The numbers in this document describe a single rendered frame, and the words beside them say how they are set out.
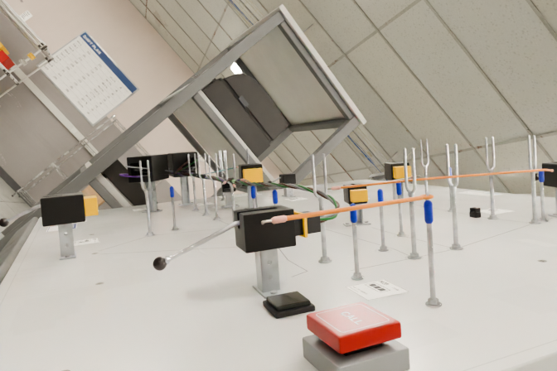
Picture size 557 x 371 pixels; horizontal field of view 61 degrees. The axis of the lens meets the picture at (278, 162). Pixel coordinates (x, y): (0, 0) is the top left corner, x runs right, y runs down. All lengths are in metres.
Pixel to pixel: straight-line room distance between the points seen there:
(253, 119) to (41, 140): 6.66
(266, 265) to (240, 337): 0.11
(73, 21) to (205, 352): 8.24
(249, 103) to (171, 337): 1.26
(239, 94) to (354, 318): 1.33
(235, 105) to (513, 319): 1.29
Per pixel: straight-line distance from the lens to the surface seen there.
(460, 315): 0.46
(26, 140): 8.17
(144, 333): 0.47
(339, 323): 0.35
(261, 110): 1.65
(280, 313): 0.46
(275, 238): 0.50
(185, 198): 1.34
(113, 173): 1.52
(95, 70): 8.25
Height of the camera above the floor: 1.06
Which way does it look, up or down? 16 degrees up
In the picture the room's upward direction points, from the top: 46 degrees clockwise
